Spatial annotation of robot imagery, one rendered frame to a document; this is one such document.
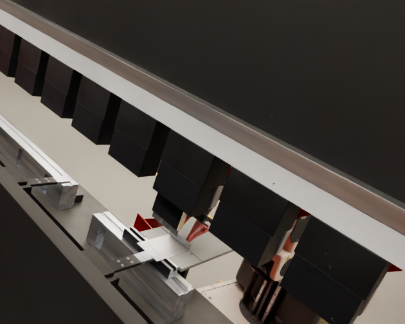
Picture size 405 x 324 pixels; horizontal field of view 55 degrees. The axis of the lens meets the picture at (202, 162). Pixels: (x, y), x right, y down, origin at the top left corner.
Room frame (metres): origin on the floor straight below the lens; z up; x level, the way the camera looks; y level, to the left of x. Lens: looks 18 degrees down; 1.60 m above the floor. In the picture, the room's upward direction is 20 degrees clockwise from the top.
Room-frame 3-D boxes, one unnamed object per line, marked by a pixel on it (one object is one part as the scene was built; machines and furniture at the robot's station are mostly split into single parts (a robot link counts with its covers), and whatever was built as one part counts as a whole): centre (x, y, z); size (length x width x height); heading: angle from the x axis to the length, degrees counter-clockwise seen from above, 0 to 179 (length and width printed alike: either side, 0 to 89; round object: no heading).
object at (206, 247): (1.05, -0.05, 1.00); 0.26 x 0.18 x 0.01; 145
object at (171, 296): (0.96, 0.08, 0.92); 0.39 x 0.06 x 0.10; 55
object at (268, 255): (0.80, -0.15, 1.26); 0.15 x 0.09 x 0.17; 55
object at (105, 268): (0.79, 0.12, 1.01); 0.26 x 0.12 x 0.05; 145
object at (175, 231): (0.93, 0.04, 1.13); 0.10 x 0.02 x 0.10; 55
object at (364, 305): (0.68, -0.31, 1.26); 0.15 x 0.09 x 0.17; 55
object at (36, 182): (1.03, 0.47, 1.01); 0.26 x 0.12 x 0.05; 145
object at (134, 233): (0.94, 0.05, 0.98); 0.20 x 0.03 x 0.03; 55
